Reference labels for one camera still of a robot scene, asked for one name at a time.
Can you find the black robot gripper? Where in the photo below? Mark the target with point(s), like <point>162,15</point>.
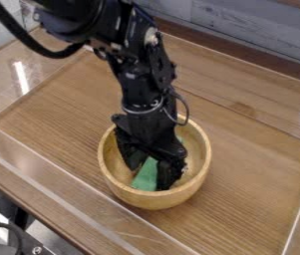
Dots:
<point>145,133</point>

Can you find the green rectangular block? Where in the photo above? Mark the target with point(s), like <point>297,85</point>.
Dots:
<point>146,173</point>

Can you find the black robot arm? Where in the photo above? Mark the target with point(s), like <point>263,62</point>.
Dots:
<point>123,35</point>

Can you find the brown wooden bowl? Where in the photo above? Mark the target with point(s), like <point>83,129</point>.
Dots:
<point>118,176</point>

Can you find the clear acrylic tray wall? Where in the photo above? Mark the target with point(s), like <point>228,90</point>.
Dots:
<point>86,217</point>

